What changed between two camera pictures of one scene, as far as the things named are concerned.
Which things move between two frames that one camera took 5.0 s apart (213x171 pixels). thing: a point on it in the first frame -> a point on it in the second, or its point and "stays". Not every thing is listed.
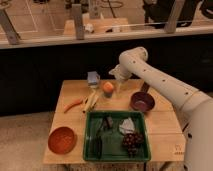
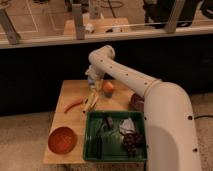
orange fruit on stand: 108,89 stays
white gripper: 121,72 -> 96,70
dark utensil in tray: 107,123 stays
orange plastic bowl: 62,140 stays
